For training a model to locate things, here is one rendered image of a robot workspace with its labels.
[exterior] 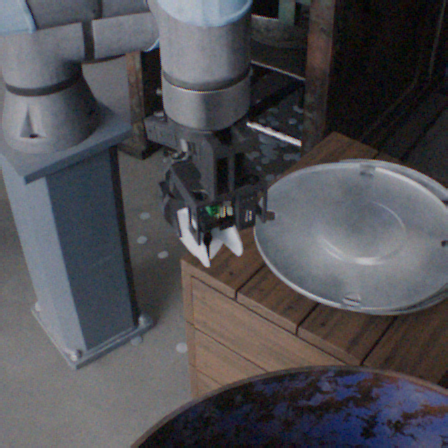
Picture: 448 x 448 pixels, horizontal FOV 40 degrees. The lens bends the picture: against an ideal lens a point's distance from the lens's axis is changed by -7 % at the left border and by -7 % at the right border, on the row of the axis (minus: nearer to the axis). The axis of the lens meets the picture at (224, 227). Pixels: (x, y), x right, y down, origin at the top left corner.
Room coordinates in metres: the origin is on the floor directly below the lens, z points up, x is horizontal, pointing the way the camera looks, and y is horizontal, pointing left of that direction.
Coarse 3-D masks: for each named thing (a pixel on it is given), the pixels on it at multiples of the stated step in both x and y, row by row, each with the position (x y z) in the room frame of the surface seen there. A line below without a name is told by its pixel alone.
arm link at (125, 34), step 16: (128, 16) 0.78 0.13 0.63; (144, 16) 0.79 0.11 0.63; (96, 32) 0.77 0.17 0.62; (112, 32) 0.78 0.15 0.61; (128, 32) 0.78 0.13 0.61; (144, 32) 0.79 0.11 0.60; (96, 48) 0.77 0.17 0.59; (112, 48) 0.78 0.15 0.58; (128, 48) 0.79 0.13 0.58; (144, 48) 0.81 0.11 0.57
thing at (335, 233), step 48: (288, 192) 0.71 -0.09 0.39; (336, 192) 0.71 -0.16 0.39; (384, 192) 0.72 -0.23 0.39; (288, 240) 0.61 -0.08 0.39; (336, 240) 0.61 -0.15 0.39; (384, 240) 0.61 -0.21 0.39; (432, 240) 0.61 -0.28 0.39; (336, 288) 0.53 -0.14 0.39; (384, 288) 0.53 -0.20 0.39; (432, 288) 0.52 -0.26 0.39
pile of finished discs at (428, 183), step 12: (372, 168) 0.78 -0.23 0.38; (384, 168) 0.79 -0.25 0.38; (396, 168) 0.79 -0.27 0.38; (408, 168) 0.78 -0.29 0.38; (420, 180) 0.76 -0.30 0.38; (432, 180) 0.75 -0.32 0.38; (432, 192) 0.73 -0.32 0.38; (444, 192) 0.73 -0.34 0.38; (444, 204) 0.71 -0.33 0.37; (276, 216) 0.66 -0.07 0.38; (444, 288) 0.53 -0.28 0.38; (348, 300) 0.53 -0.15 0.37; (432, 300) 0.52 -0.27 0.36; (372, 312) 0.51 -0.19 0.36; (384, 312) 0.51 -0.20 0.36; (396, 312) 0.51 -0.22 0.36; (408, 312) 0.51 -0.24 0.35
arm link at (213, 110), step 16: (176, 96) 0.46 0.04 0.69; (192, 96) 0.45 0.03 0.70; (208, 96) 0.45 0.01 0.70; (224, 96) 0.45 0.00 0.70; (240, 96) 0.46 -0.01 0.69; (176, 112) 0.46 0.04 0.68; (192, 112) 0.45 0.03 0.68; (208, 112) 0.45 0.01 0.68; (224, 112) 0.45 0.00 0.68; (240, 112) 0.46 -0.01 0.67; (208, 128) 0.46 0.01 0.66
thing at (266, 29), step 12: (264, 0) 1.57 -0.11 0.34; (276, 0) 1.58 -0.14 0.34; (252, 12) 1.53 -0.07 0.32; (264, 12) 1.55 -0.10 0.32; (276, 12) 1.55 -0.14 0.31; (252, 24) 1.32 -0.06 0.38; (264, 24) 1.30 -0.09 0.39; (276, 24) 1.29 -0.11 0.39; (300, 24) 1.28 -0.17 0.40; (252, 36) 1.36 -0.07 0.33; (264, 36) 1.31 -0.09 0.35; (276, 36) 1.30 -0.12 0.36; (288, 36) 1.29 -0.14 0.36; (300, 36) 1.29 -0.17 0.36; (300, 48) 1.34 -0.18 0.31
